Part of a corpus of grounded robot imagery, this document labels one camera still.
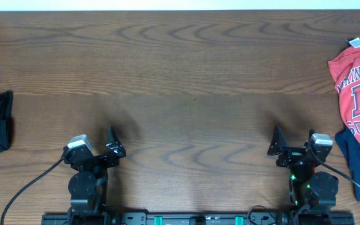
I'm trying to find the right black cable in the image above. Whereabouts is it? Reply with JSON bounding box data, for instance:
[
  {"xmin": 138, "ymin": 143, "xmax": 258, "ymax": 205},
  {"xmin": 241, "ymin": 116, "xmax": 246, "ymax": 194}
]
[{"xmin": 307, "ymin": 146, "xmax": 360, "ymax": 225}]

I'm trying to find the navy blue t-shirt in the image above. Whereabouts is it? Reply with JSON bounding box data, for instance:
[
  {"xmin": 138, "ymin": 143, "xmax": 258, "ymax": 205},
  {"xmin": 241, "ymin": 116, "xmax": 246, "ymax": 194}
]
[{"xmin": 334, "ymin": 126, "xmax": 360, "ymax": 185}]

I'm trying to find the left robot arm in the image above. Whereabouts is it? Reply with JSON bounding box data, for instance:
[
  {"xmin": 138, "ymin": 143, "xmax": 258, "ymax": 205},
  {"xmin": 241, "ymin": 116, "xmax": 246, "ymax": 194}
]
[{"xmin": 61, "ymin": 126, "xmax": 126, "ymax": 225}]

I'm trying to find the black cable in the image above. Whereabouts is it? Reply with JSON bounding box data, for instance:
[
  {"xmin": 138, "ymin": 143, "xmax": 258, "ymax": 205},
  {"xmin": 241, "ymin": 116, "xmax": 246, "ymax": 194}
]
[
  {"xmin": 307, "ymin": 146, "xmax": 360, "ymax": 225},
  {"xmin": 0, "ymin": 156, "xmax": 66, "ymax": 225}
]

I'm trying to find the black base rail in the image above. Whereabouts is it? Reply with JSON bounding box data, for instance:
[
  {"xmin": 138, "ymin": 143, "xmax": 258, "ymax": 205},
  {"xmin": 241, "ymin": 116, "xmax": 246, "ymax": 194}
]
[{"xmin": 41, "ymin": 211, "xmax": 355, "ymax": 225}]

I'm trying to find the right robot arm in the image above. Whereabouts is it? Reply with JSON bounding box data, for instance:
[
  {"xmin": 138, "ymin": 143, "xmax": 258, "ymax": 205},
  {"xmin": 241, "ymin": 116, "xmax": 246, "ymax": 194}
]
[{"xmin": 267, "ymin": 125, "xmax": 339, "ymax": 224}]

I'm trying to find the left black cable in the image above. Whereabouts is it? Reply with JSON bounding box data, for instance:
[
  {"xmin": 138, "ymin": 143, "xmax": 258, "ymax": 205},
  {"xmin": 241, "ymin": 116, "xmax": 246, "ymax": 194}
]
[{"xmin": 0, "ymin": 156, "xmax": 66, "ymax": 225}]

